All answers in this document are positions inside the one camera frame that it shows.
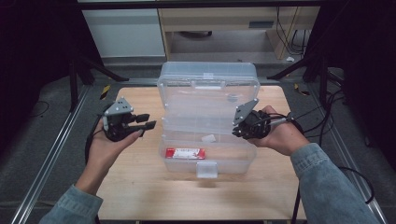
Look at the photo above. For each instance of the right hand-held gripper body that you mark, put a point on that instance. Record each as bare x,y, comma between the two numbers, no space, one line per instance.
258,126

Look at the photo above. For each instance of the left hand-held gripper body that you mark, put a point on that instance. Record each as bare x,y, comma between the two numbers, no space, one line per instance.
116,124

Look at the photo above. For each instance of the clear plastic storage box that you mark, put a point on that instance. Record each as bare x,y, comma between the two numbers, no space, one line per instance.
207,102

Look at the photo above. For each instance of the person's right hand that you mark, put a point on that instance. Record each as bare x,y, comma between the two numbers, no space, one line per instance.
283,137

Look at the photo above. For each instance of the person's left hand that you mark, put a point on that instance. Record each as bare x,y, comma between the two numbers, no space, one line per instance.
104,152

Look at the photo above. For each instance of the small white packet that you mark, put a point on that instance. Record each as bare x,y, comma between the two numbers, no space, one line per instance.
209,138

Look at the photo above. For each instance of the yellow black tape marker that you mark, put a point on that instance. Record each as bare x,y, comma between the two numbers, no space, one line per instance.
105,92
301,90

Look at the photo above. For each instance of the red flat packet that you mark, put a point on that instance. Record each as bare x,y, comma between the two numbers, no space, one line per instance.
185,153

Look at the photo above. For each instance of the black metal stand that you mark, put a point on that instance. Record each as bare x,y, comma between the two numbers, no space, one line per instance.
323,77
73,81

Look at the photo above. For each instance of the white cabinet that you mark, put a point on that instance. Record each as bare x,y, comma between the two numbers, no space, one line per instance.
124,31

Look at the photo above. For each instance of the wooden office desk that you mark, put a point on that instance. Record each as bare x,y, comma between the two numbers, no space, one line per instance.
218,18

